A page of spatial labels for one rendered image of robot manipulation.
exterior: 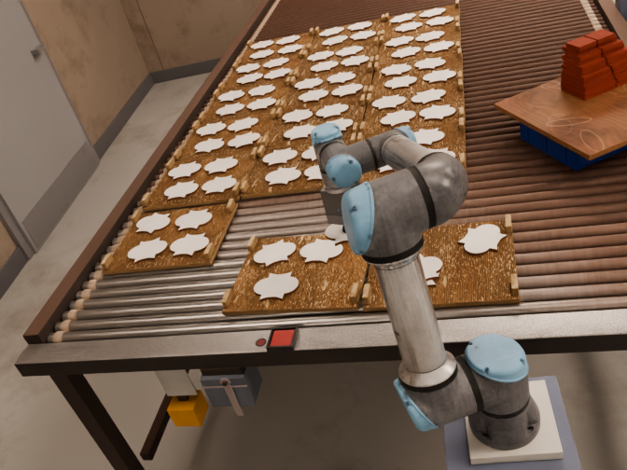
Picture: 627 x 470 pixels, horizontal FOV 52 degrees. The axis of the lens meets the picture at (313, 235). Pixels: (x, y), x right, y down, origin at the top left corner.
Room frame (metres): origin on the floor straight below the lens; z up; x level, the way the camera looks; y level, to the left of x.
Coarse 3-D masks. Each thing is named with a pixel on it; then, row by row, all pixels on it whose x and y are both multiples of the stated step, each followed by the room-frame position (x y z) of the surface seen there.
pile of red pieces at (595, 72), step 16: (592, 32) 2.02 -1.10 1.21; (608, 32) 1.98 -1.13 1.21; (576, 48) 1.95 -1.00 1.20; (592, 48) 1.96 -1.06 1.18; (608, 48) 1.95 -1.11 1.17; (624, 48) 1.96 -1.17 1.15; (576, 64) 1.95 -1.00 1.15; (592, 64) 1.92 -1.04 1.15; (608, 64) 1.94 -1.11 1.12; (624, 64) 1.93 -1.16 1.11; (576, 80) 1.94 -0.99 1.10; (592, 80) 1.91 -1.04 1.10; (608, 80) 1.91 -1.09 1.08; (624, 80) 1.92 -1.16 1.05; (576, 96) 1.94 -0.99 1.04; (592, 96) 1.90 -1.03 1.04
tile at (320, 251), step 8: (320, 240) 1.69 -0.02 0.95; (328, 240) 1.68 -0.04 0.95; (304, 248) 1.67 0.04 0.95; (312, 248) 1.66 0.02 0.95; (320, 248) 1.65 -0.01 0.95; (328, 248) 1.63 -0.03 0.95; (336, 248) 1.62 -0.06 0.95; (304, 256) 1.63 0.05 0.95; (312, 256) 1.62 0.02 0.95; (320, 256) 1.60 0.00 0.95; (328, 256) 1.59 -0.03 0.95; (336, 256) 1.59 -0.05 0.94
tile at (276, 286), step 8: (264, 280) 1.57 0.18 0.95; (272, 280) 1.56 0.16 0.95; (280, 280) 1.55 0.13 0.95; (288, 280) 1.54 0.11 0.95; (296, 280) 1.53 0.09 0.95; (256, 288) 1.54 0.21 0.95; (264, 288) 1.53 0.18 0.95; (272, 288) 1.52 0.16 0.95; (280, 288) 1.51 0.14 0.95; (288, 288) 1.50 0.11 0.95; (296, 288) 1.49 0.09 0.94; (264, 296) 1.50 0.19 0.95; (272, 296) 1.48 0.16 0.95; (280, 296) 1.47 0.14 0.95
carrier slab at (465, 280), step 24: (432, 240) 1.54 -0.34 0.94; (456, 240) 1.50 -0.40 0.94; (504, 240) 1.44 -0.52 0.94; (456, 264) 1.40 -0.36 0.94; (480, 264) 1.37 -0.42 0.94; (504, 264) 1.34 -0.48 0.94; (432, 288) 1.33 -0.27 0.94; (456, 288) 1.30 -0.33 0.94; (480, 288) 1.27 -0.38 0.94; (504, 288) 1.25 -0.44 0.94
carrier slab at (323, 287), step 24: (264, 240) 1.80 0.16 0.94; (288, 240) 1.76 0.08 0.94; (312, 240) 1.72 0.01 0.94; (288, 264) 1.63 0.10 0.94; (312, 264) 1.59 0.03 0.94; (336, 264) 1.56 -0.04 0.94; (360, 264) 1.52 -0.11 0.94; (240, 288) 1.58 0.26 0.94; (312, 288) 1.48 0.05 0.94; (336, 288) 1.45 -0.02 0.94; (360, 288) 1.42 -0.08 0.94; (240, 312) 1.48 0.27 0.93; (264, 312) 1.45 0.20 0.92; (288, 312) 1.42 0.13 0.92
